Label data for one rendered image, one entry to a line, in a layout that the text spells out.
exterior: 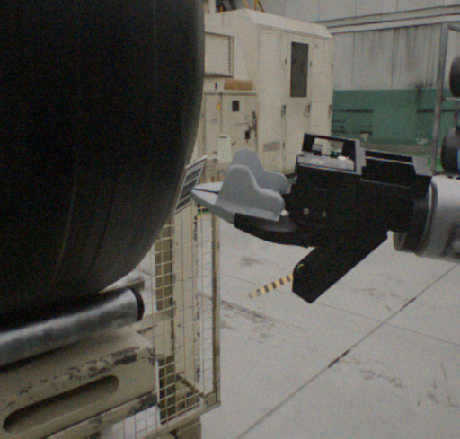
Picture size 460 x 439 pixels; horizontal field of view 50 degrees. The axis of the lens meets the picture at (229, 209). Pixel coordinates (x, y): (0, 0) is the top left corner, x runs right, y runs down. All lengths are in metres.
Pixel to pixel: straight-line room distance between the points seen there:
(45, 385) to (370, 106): 11.87
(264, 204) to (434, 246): 0.15
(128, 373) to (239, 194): 0.25
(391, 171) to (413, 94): 11.40
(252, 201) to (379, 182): 0.11
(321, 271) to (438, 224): 0.12
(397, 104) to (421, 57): 1.11
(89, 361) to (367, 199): 0.33
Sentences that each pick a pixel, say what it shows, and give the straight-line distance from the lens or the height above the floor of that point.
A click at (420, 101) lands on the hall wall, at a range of 11.79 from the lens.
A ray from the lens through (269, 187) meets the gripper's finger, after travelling 0.49.
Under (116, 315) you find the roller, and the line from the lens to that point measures 0.57.
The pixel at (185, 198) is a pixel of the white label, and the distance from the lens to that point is 0.49.
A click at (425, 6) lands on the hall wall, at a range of 12.05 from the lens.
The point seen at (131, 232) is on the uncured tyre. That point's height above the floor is 1.02.
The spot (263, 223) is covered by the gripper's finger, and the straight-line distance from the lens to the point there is 0.45.
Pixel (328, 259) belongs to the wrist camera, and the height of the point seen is 0.99.
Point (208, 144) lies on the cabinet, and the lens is 5.05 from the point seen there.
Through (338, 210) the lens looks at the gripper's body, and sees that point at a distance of 0.43.
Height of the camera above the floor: 1.14
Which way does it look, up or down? 12 degrees down
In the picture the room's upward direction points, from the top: straight up
